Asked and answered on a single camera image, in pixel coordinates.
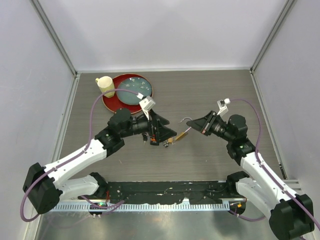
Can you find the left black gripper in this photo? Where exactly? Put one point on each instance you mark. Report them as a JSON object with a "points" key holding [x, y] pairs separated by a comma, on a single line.
{"points": [[161, 132]]}

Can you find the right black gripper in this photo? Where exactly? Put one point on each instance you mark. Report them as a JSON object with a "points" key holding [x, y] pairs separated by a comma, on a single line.
{"points": [[203, 125]]}

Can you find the large brass padlock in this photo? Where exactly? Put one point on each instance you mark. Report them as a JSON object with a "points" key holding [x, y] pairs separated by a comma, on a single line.
{"points": [[185, 131]]}

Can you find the keys with grey charm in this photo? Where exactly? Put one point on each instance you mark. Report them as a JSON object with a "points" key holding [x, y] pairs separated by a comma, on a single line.
{"points": [[165, 144]]}

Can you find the orange black padlock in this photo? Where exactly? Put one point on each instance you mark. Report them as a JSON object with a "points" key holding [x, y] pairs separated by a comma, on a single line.
{"points": [[154, 141]]}

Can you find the black-headed key bunch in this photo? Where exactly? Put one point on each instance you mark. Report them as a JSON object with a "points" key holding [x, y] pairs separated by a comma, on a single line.
{"points": [[145, 137]]}

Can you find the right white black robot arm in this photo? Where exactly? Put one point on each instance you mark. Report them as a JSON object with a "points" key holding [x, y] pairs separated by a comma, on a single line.
{"points": [[290, 215]]}

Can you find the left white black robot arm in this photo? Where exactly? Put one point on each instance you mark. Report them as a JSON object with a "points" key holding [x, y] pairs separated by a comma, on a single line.
{"points": [[45, 186]]}

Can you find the blue-grey ceramic plate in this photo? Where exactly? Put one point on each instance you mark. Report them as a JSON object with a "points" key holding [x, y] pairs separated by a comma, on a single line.
{"points": [[133, 84]]}

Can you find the red round tray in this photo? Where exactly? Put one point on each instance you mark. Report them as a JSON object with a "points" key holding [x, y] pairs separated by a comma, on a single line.
{"points": [[114, 103]]}

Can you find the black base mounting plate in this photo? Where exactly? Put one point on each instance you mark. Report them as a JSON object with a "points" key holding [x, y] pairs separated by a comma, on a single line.
{"points": [[169, 192]]}

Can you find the yellow ceramic mug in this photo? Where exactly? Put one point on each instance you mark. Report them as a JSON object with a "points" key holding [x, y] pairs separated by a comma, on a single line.
{"points": [[106, 84]]}

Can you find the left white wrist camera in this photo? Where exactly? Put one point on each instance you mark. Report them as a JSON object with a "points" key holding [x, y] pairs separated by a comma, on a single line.
{"points": [[146, 103]]}

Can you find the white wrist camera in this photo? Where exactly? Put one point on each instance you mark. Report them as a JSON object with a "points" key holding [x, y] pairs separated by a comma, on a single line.
{"points": [[223, 106], [146, 103]]}

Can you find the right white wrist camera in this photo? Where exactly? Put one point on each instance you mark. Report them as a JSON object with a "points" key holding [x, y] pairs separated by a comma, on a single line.
{"points": [[223, 106]]}

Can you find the white slotted cable duct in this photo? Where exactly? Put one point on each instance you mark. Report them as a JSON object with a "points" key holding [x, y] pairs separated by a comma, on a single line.
{"points": [[185, 206]]}

